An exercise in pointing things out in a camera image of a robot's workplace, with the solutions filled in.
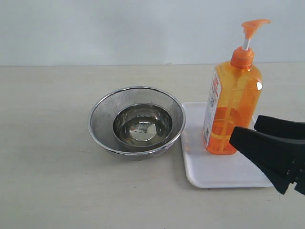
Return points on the steel mesh colander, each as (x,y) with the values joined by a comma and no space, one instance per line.
(101,118)

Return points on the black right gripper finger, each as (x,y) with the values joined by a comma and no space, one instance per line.
(282,160)
(280,128)

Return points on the orange dish soap pump bottle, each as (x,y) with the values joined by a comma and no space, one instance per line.
(233,96)

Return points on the small stainless steel bowl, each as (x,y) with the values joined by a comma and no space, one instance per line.
(140,127)

